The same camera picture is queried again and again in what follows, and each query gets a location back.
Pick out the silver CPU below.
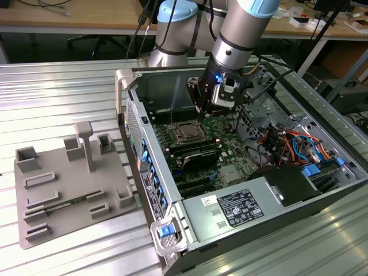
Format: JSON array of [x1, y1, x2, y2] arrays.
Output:
[[180, 124, 200, 138]]

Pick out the CPU socket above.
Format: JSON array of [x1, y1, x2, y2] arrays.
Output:
[[171, 120, 210, 146]]

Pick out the black RAM slot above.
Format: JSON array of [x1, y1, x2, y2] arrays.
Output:
[[171, 143, 223, 158], [167, 137, 220, 152]]

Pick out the black expansion slot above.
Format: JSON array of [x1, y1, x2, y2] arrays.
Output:
[[174, 175, 213, 189], [177, 183, 216, 198]]

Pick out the grey open PC case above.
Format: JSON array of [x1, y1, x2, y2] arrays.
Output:
[[114, 59, 368, 276]]

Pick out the perforated metal drive cage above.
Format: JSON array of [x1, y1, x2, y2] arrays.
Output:
[[241, 86, 290, 144]]

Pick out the green motherboard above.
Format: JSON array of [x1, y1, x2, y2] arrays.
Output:
[[151, 105, 261, 200]]

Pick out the black graphics card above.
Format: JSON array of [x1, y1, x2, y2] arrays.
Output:
[[180, 149, 223, 174]]

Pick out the silver chipset heatsink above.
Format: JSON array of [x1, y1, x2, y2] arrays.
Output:
[[220, 165, 242, 185]]

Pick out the white sticker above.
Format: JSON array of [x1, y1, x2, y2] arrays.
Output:
[[200, 194, 219, 208]]

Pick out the black office chair base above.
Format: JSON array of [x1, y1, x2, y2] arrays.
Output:
[[66, 33, 129, 62]]

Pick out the black power supply label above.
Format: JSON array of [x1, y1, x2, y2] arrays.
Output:
[[216, 188, 265, 230]]

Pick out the black plastic shroud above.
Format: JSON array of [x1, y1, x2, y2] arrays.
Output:
[[247, 164, 322, 208]]

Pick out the white box black insert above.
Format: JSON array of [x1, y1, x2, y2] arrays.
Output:
[[288, 16, 320, 32]]

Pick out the grey power supply unit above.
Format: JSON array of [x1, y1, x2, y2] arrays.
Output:
[[182, 175, 323, 243]]

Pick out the blue plastic drive latch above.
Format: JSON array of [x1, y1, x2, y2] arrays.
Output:
[[301, 163, 322, 178]]

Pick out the wooden desk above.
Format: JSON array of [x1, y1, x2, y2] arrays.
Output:
[[0, 0, 368, 40]]

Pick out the brown cardboard box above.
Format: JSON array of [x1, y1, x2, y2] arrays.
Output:
[[321, 47, 368, 80]]

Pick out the black equipment box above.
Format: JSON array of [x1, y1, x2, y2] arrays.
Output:
[[327, 86, 368, 116]]

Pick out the grey parts rack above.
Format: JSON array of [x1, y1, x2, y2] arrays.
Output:
[[13, 120, 138, 250]]

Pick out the brown and white box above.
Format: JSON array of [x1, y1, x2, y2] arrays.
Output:
[[343, 19, 368, 35]]

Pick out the green RAM stick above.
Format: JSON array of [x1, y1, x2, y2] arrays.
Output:
[[45, 196, 87, 213]]

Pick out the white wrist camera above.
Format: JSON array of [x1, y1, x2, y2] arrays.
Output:
[[211, 78, 241, 109]]

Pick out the black camera cable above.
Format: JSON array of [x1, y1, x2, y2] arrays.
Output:
[[248, 56, 296, 103]]

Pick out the grey case handle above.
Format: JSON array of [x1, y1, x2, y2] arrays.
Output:
[[114, 68, 136, 116]]

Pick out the orange red wire bundle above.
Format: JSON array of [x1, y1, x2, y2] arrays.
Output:
[[256, 128, 339, 169]]

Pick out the blue wire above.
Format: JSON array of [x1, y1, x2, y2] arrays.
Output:
[[292, 135, 331, 162]]

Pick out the grey handle with blue latch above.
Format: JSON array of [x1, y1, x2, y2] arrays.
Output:
[[149, 215, 189, 257]]

